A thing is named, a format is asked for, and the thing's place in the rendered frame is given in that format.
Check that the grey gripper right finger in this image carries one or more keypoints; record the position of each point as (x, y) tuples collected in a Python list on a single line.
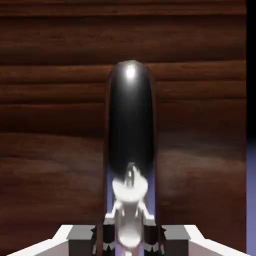
[(176, 240)]

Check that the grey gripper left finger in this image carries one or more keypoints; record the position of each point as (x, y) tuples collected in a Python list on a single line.
[(80, 240)]

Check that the dark wood cabinet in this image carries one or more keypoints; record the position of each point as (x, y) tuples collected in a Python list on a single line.
[(120, 8)]

